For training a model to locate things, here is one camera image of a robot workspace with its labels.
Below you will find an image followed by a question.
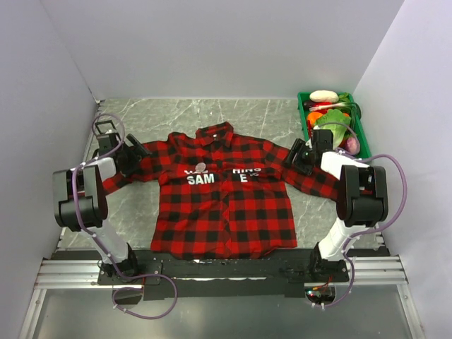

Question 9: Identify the round pink brooch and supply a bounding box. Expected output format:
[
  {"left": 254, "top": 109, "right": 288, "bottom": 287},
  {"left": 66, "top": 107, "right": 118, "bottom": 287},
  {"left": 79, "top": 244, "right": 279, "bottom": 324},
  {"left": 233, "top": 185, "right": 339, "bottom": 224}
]
[{"left": 195, "top": 162, "right": 206, "bottom": 172}]

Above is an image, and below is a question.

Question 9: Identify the red black plaid shirt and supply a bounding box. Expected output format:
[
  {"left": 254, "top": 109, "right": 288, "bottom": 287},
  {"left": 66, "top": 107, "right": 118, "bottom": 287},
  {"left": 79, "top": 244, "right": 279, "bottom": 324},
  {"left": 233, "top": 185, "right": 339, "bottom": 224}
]
[{"left": 103, "top": 122, "right": 338, "bottom": 259}]

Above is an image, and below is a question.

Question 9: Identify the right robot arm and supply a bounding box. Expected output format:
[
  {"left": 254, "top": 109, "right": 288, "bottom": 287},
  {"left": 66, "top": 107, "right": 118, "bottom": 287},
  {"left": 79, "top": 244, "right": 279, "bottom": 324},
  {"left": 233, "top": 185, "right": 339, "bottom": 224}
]
[{"left": 283, "top": 129, "right": 388, "bottom": 282}]

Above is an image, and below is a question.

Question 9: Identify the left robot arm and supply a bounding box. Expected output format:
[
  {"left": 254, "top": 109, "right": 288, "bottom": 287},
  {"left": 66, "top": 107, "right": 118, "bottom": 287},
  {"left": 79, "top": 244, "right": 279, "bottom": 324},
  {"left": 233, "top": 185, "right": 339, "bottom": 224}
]
[{"left": 52, "top": 131, "right": 151, "bottom": 284}]

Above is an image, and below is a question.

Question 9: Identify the black brooch display box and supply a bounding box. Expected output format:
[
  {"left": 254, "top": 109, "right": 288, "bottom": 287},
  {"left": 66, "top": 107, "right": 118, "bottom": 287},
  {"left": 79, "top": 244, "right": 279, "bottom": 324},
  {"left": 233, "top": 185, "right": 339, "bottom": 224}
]
[{"left": 93, "top": 119, "right": 117, "bottom": 137}]

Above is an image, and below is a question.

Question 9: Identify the orange fruit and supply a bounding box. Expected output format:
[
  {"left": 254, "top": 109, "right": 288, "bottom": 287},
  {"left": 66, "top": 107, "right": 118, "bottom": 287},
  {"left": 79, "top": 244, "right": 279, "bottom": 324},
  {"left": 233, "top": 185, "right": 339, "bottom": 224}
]
[{"left": 307, "top": 111, "right": 323, "bottom": 125}]

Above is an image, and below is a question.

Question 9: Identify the purple onion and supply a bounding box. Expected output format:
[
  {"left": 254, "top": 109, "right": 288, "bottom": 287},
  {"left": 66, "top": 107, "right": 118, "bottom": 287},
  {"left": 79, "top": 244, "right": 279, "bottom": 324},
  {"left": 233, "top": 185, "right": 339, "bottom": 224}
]
[{"left": 344, "top": 137, "right": 360, "bottom": 155}]

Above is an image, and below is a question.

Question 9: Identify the dark purple eggplant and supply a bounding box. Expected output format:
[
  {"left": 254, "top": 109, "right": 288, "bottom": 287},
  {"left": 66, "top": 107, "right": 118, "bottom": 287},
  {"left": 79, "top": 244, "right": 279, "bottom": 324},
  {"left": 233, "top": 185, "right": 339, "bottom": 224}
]
[{"left": 302, "top": 100, "right": 316, "bottom": 109}]

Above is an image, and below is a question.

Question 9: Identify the green white cabbage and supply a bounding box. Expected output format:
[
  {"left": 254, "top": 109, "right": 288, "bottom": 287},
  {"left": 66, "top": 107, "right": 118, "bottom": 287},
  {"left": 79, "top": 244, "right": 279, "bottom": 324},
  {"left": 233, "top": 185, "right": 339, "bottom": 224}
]
[{"left": 314, "top": 109, "right": 352, "bottom": 148}]

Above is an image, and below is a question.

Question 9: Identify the white potato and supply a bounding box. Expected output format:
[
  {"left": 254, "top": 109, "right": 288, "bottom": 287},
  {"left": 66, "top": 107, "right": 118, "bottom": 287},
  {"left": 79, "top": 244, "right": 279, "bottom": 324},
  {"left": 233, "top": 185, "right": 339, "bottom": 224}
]
[{"left": 309, "top": 90, "right": 339, "bottom": 103}]

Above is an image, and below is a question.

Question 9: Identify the white green onion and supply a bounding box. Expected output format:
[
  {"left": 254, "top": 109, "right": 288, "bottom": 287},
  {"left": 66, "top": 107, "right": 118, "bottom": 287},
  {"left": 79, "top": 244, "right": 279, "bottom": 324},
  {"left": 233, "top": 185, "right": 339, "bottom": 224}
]
[{"left": 309, "top": 102, "right": 355, "bottom": 112}]

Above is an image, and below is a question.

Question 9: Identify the small circuit board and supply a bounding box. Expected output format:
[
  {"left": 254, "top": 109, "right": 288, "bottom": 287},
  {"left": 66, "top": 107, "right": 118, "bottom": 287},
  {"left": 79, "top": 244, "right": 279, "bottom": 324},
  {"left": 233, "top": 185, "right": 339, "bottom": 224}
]
[{"left": 305, "top": 286, "right": 336, "bottom": 305}]

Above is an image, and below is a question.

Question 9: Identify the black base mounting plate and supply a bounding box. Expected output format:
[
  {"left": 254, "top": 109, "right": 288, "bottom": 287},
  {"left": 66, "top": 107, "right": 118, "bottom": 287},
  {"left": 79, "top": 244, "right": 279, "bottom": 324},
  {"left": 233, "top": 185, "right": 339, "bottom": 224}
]
[{"left": 97, "top": 249, "right": 349, "bottom": 301}]

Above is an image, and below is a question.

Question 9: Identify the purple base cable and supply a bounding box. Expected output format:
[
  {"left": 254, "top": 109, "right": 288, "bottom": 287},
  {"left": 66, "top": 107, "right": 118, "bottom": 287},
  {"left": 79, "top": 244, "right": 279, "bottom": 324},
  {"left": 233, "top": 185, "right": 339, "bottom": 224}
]
[{"left": 112, "top": 275, "right": 179, "bottom": 321}]

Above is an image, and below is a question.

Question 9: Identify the aluminium frame rail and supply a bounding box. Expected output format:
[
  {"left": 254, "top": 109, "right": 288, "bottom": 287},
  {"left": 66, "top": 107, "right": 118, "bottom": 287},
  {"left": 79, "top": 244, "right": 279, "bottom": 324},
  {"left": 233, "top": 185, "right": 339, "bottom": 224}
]
[{"left": 34, "top": 257, "right": 408, "bottom": 290}]

